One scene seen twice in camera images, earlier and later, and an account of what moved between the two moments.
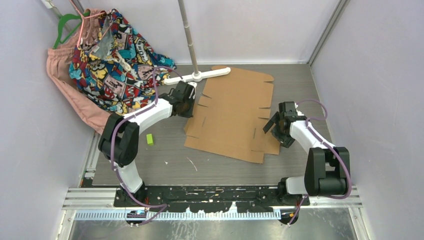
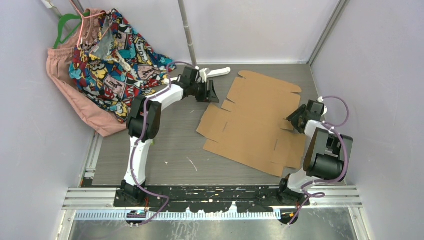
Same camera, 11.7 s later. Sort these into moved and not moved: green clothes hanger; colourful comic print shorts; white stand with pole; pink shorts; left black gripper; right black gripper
Moved: left black gripper; right black gripper
Not moved: green clothes hanger; pink shorts; white stand with pole; colourful comic print shorts
